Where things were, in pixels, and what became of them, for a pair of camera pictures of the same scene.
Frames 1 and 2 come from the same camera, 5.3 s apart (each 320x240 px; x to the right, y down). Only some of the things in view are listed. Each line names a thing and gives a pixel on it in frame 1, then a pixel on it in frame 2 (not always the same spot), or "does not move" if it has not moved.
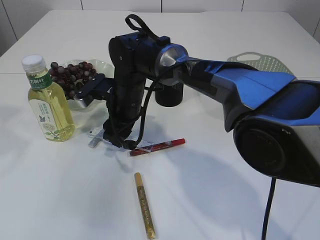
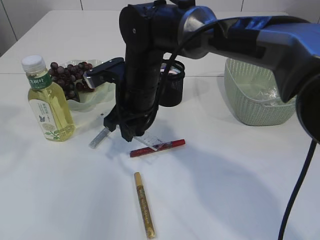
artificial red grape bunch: (72, 77) does not move
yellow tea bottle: (50, 106) does not move
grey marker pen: (97, 139) does not move
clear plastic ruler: (98, 133) -> (150, 141)
